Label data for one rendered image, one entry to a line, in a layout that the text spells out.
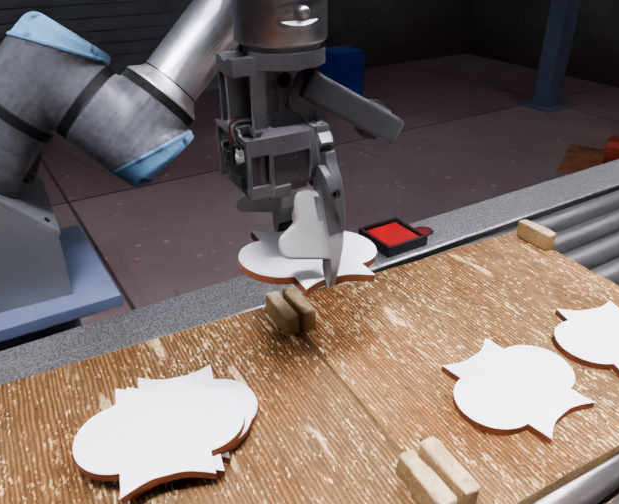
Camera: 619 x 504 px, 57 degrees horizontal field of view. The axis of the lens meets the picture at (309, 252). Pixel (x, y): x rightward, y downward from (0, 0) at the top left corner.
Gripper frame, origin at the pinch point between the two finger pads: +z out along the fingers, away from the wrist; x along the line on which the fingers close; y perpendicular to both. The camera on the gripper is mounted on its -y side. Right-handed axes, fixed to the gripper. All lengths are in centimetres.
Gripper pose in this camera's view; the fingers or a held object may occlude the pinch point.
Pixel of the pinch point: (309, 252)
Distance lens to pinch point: 57.3
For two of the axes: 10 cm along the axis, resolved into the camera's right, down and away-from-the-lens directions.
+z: 0.2, 8.6, 5.0
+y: -8.8, 2.5, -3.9
